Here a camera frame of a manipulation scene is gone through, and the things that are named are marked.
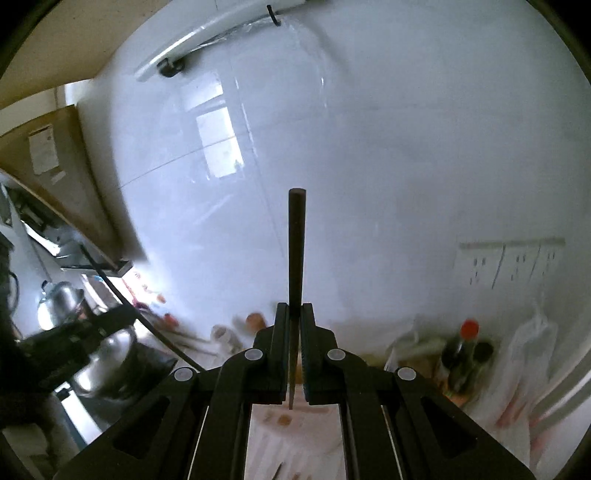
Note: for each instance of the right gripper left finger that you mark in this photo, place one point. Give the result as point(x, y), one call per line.
point(270, 371)

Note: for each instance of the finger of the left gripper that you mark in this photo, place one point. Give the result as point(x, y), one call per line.
point(98, 327)

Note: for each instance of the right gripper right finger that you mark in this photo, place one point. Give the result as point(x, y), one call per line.
point(316, 342)

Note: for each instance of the pink utensil holder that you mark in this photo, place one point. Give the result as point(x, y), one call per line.
point(300, 377)

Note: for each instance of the steel kettle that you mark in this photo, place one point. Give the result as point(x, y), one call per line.
point(60, 303)

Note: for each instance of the glass oil dispenser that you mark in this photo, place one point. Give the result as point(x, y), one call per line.
point(225, 339)

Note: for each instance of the steel wok with lid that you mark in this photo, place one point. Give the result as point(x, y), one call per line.
point(109, 366)

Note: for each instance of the striped cat tablecloth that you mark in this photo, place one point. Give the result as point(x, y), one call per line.
point(300, 443)

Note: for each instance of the soy sauce bottle red cap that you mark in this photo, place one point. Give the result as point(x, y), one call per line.
point(457, 357)

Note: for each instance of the range hood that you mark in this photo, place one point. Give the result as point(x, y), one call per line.
point(47, 161)

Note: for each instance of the clear plastic bag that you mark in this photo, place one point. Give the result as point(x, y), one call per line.
point(509, 403)

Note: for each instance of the white wall socket left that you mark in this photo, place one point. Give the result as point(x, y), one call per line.
point(477, 264)

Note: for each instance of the white wall socket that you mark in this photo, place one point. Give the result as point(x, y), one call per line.
point(548, 258)
point(477, 264)
point(517, 263)

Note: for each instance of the white wall socket middle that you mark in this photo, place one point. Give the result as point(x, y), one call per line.
point(517, 263)

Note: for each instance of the white wall socket right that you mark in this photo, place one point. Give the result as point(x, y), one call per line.
point(548, 258)

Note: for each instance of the wall rail with hook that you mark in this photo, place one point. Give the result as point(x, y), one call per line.
point(169, 59)

